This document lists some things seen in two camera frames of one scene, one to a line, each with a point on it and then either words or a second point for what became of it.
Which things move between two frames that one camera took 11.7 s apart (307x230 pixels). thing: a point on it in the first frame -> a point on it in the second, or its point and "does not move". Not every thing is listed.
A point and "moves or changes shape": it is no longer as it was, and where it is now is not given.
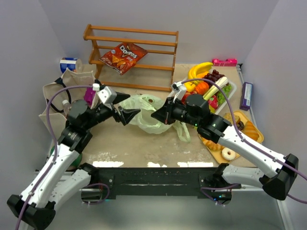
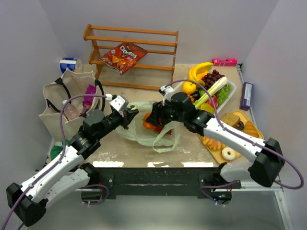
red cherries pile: (184, 97) moves or changes shape
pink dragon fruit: (213, 101) does not move
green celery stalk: (220, 83) does not move
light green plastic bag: (147, 104) moves or changes shape
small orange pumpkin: (202, 88) -> (147, 124)
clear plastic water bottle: (66, 108) does not move
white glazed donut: (227, 156) does not move
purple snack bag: (89, 96) does not move
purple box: (246, 99) does not move
